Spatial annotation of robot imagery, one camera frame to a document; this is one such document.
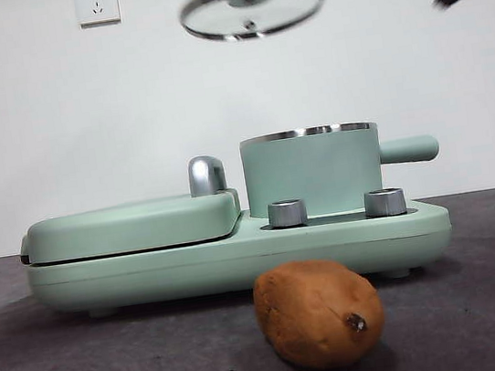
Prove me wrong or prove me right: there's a mint green steamer pot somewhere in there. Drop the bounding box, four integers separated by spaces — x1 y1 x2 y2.
237 109 446 222

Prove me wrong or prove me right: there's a white wall socket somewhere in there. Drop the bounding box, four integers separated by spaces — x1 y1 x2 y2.
74 0 122 30

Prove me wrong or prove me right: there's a mint green breakfast machine base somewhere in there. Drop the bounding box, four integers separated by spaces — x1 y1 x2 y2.
22 182 458 330

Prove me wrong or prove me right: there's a silver control knob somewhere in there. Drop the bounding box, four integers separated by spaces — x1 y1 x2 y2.
267 197 309 230
362 185 408 219

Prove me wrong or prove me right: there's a brown potato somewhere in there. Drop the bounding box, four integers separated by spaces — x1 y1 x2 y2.
248 249 392 371

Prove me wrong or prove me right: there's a mint green grill cover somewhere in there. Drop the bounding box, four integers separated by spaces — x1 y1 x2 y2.
15 185 247 269

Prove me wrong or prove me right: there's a chrome grill cover handle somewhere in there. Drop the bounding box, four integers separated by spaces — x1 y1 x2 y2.
184 152 230 199

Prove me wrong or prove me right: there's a glass lid with green knob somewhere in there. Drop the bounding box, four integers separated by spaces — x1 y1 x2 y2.
176 0 330 50

